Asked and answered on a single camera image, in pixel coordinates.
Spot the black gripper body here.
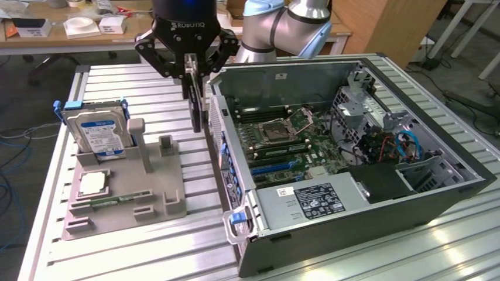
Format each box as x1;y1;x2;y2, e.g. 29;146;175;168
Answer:
151;0;221;78

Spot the graphics card with silver bracket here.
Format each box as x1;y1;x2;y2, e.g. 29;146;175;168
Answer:
183;53;207;133

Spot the white paper stack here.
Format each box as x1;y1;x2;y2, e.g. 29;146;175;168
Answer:
216;12;245;35

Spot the small white labelled box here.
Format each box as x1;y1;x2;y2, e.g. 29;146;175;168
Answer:
97;16;128;35

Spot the brown cardboard box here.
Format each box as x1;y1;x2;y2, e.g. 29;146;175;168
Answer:
225;0;247;20

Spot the silver packet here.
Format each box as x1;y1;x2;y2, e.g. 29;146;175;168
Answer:
95;0;117;15

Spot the white square tray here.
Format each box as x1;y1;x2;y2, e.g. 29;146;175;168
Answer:
63;16;101;39

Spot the black RAM slot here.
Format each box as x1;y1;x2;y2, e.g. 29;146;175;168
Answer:
237;107;289;115
239;114;292;124

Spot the wooden desk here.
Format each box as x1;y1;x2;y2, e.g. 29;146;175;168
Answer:
0;0;352;64

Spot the black chair base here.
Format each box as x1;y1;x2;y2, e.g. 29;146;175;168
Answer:
23;52;79;87

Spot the CPU socket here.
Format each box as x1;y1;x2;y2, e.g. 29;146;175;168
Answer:
260;119;292;141

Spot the white box black top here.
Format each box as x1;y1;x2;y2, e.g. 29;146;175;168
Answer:
11;18;52;38

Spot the open socket cover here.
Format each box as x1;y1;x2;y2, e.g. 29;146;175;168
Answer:
287;107;316;132

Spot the hard disk in blue caddy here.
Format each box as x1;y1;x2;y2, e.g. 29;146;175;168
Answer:
52;95;132;161

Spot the installed RAM stick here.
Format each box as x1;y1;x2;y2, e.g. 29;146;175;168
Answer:
253;142;308;157

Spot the silver disk bay cage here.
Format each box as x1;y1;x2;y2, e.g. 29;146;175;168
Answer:
331;86;388;147

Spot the green motherboard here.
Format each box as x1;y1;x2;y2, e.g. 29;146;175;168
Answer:
233;107;352;190

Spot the blue expansion slot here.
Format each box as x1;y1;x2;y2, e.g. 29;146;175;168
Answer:
249;162;297;176

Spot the wooden cabinet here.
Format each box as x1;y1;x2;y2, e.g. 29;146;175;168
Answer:
331;0;448;70

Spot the grey parts rack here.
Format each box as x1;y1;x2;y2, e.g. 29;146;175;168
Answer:
61;118;188;241

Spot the silver CPU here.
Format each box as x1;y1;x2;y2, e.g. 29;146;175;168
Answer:
77;172;112;197

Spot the white box red button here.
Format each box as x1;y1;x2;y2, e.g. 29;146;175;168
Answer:
416;36;437;64

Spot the green RAM stick on rack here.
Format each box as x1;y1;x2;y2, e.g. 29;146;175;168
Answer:
88;194;152;207

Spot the grey power supply unit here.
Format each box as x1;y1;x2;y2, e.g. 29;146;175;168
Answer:
256;172;371;232

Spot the black floor stand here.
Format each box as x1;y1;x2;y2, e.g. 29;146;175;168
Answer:
443;90;500;115

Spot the open black PC case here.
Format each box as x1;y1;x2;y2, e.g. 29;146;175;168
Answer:
199;57;497;278

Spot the grey floor cable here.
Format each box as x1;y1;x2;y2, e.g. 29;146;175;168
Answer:
0;122;63;140

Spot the red wire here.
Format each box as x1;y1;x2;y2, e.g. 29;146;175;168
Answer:
380;136;392;162

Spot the blue floor cable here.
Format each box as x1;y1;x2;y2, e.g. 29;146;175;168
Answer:
0;140;35;252

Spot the white table frame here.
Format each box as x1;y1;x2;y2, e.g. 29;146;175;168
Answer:
428;0;500;80

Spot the blue wire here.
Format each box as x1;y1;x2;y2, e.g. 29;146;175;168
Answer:
393;130;425;160

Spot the small disk bay bracket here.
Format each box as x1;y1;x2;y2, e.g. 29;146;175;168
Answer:
395;155;468;194

